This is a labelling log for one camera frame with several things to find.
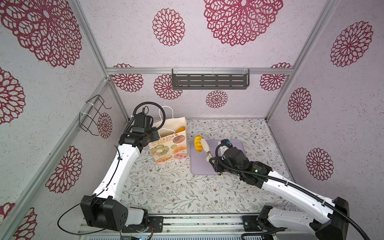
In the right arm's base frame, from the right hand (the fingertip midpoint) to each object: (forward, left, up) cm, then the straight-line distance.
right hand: (210, 158), depth 74 cm
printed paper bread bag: (+11, +20, -3) cm, 23 cm away
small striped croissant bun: (+10, +6, -2) cm, 12 cm away
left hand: (+11, +30, +3) cm, 32 cm away
